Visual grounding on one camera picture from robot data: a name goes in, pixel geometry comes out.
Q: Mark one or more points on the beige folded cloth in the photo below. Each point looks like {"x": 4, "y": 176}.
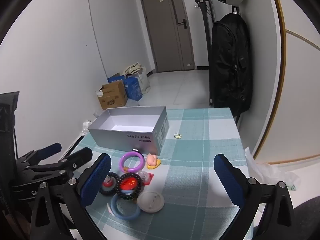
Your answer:
{"x": 133, "y": 68}

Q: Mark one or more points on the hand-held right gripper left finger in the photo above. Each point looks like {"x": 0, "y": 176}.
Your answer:
{"x": 96, "y": 180}

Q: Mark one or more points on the person's right leg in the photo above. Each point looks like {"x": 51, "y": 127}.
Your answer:
{"x": 307, "y": 222}

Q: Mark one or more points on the pink pig figurine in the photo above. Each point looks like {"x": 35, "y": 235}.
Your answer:
{"x": 151, "y": 159}

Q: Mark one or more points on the small yellow green charm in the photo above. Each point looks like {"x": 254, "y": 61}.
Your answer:
{"x": 178, "y": 136}

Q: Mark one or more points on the silver cardboard box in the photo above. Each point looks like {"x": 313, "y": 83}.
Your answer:
{"x": 120, "y": 136}

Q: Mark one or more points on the white round pin badge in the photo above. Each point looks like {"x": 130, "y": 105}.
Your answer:
{"x": 150, "y": 202}

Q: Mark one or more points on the black backpack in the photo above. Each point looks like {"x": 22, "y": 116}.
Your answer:
{"x": 230, "y": 67}

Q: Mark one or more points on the teal checkered tablecloth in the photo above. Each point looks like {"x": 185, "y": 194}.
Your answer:
{"x": 195, "y": 155}

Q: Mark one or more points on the white bag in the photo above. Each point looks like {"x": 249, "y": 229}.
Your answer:
{"x": 145, "y": 82}

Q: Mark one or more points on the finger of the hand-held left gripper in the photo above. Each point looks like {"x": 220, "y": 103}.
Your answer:
{"x": 51, "y": 150}
{"x": 77, "y": 157}

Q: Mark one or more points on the grey door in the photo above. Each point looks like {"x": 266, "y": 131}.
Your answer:
{"x": 165, "y": 30}

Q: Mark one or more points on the clear plastic wrap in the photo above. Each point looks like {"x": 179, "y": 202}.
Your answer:
{"x": 88, "y": 124}

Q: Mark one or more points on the blue carton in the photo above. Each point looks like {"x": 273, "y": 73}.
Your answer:
{"x": 133, "y": 90}
{"x": 115, "y": 78}

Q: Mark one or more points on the clear plastic bag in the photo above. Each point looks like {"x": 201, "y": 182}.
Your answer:
{"x": 267, "y": 172}

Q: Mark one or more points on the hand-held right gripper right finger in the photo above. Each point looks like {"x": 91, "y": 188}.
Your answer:
{"x": 228, "y": 180}

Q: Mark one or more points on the black coat rack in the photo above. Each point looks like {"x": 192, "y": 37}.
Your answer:
{"x": 206, "y": 30}

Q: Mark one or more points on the brown cardboard box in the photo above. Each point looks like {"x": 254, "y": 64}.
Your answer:
{"x": 112, "y": 97}

